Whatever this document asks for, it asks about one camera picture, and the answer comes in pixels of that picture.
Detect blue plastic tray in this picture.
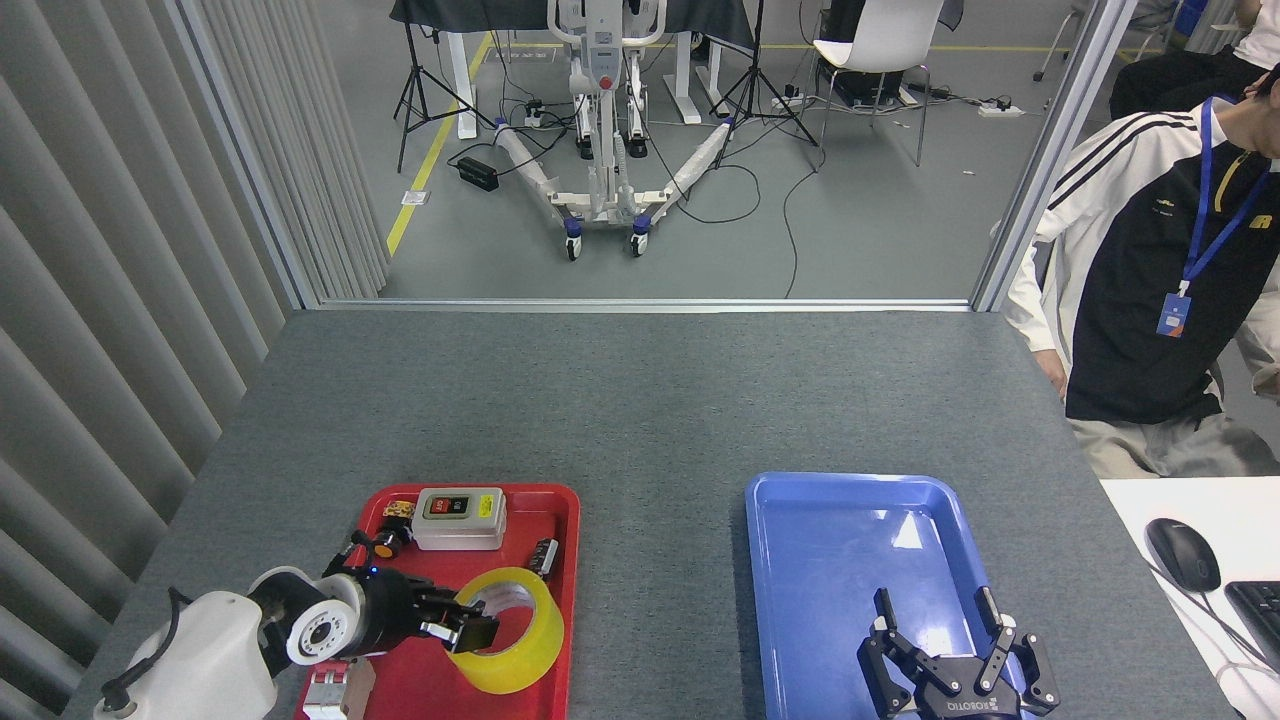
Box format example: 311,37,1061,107
745,472,1031,720

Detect white desk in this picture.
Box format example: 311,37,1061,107
1099,477,1280,720

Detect black tripod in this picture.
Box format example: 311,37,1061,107
711,0,820,170
392,20,497,174

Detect red plastic tray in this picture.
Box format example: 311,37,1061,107
298,483,582,720

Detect white push button switch box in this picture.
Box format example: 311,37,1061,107
412,487,508,552

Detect silver table rail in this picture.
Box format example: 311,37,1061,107
318,297,973,314

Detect blue lanyard with badge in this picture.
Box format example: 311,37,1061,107
1156,95,1274,339

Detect table with black cloth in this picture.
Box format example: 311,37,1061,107
389,0,757,141

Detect white wheeled stand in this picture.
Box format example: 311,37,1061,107
492,0,737,262

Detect silver post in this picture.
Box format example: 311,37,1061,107
969,0,1140,314
165,0,323,310

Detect white circuit breaker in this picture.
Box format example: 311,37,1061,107
302,658,377,720

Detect white chair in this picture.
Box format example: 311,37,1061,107
811,0,947,167

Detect person in background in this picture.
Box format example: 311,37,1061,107
1108,0,1280,121

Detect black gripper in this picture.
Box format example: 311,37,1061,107
856,586,1062,720
351,567,500,659

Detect yellow tape roll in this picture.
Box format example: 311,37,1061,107
446,567,566,696

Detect black keyboard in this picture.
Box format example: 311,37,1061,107
1224,580,1280,673

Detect black floor cable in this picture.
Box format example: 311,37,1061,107
779,140,823,300

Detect person in black white jacket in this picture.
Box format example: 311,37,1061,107
1002,60,1280,480

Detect black computer mouse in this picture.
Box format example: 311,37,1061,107
1145,517,1223,594

